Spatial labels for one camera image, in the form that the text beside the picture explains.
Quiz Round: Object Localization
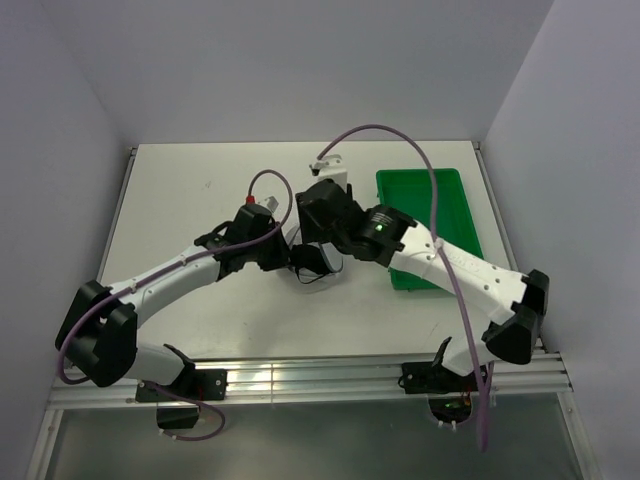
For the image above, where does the white mesh laundry bag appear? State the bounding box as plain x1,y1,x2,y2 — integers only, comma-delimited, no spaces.
281,224,345,294

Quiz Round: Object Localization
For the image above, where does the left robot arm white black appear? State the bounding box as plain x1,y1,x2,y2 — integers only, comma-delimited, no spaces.
55,204,290,399

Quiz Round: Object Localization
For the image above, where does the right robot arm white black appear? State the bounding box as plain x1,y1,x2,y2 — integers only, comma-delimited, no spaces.
296,180,550,394

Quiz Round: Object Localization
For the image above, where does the green plastic tray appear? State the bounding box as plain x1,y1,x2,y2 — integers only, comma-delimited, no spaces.
376,168,484,291

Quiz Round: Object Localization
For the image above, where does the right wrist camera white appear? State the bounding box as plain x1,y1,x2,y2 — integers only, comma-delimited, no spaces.
309,154,348,191

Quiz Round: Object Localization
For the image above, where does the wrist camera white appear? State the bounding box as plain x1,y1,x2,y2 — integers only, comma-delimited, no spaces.
309,154,348,191
245,195,279,214

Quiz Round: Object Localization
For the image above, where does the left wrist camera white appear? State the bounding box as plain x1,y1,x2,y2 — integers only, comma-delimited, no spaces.
245,195,279,214

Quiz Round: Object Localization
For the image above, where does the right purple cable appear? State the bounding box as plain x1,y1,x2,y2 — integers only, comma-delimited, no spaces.
317,123,496,454

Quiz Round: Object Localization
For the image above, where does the purple cable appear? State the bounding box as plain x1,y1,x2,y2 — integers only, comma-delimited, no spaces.
317,123,496,454
55,169,295,444

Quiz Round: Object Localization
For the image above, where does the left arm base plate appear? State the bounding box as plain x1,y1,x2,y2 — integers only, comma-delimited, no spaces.
135,369,227,403

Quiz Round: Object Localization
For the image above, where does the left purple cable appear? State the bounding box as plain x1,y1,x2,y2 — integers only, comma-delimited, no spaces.
55,169,295,444

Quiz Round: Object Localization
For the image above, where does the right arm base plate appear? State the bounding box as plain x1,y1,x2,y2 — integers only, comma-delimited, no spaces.
397,360,478,395

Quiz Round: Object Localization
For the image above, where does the aluminium mounting rail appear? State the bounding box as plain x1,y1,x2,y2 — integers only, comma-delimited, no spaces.
46,348,573,410

